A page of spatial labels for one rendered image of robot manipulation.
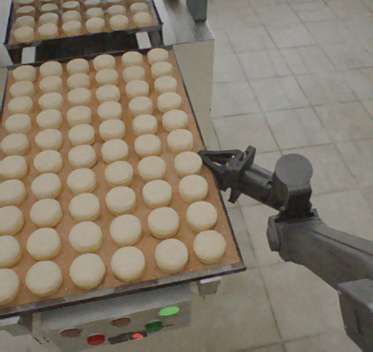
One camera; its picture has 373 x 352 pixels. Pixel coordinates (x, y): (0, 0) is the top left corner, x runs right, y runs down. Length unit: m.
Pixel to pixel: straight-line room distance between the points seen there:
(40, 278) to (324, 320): 1.19
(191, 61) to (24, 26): 0.47
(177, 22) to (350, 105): 1.42
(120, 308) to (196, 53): 0.77
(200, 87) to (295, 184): 0.72
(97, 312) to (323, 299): 1.12
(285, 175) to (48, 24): 0.77
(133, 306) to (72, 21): 0.76
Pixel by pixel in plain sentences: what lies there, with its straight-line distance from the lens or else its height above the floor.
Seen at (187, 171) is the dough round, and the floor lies 0.92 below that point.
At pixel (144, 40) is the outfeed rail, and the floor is 0.90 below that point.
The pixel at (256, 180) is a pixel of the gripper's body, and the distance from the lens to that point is 0.65.
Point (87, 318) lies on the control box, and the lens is 0.64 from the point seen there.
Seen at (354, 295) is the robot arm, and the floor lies 1.19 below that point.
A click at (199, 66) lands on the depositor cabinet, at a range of 1.19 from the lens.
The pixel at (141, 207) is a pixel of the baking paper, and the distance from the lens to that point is 0.64.
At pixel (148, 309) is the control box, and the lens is 0.63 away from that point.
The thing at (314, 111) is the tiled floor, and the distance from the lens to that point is 2.27.
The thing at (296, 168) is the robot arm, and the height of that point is 1.00.
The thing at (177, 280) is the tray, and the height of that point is 0.91.
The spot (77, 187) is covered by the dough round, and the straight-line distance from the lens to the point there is 0.66.
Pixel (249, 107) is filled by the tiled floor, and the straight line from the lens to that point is 2.21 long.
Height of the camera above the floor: 1.43
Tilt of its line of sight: 51 degrees down
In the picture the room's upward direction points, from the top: straight up
